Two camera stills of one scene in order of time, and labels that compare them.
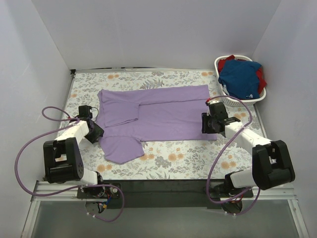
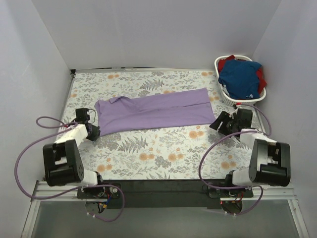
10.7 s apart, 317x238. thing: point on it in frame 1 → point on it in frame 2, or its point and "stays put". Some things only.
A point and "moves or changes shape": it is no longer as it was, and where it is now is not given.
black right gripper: [204, 123] → [225, 123]
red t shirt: [262, 83] stays put
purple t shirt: [129, 117] moves or changes shape
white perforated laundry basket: [231, 100] stays put
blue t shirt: [240, 79] stays put
